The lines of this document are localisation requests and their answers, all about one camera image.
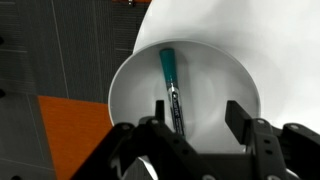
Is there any green marker pen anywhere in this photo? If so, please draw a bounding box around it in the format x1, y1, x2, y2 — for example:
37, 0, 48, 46
159, 48, 185, 136

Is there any grey bowl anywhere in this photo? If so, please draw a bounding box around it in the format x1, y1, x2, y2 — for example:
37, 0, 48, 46
108, 40, 260, 153

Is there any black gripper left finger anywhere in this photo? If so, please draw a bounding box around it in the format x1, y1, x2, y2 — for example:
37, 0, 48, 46
155, 100, 165, 121

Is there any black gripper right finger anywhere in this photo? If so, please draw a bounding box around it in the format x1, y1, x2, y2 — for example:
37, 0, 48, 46
225, 100, 251, 145

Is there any round white table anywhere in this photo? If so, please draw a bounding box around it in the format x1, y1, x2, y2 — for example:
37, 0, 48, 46
134, 0, 320, 132

